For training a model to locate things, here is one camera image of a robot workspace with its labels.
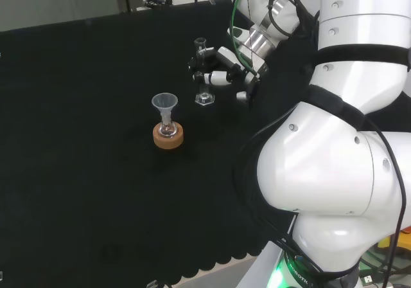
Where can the clear glass graduated cylinder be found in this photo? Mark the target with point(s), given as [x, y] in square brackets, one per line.
[203, 99]

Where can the black bench cloth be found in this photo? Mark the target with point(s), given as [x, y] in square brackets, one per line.
[80, 140]

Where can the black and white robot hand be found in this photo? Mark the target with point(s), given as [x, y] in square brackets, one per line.
[229, 58]

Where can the pale board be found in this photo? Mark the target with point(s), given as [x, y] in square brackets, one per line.
[54, 2]

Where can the clear plastic funnel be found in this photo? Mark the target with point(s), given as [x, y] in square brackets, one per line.
[164, 101]

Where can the yellow stop button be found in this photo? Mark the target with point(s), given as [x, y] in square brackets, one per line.
[403, 236]

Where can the small glass round-bottom flask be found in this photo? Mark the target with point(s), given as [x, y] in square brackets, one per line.
[167, 130]

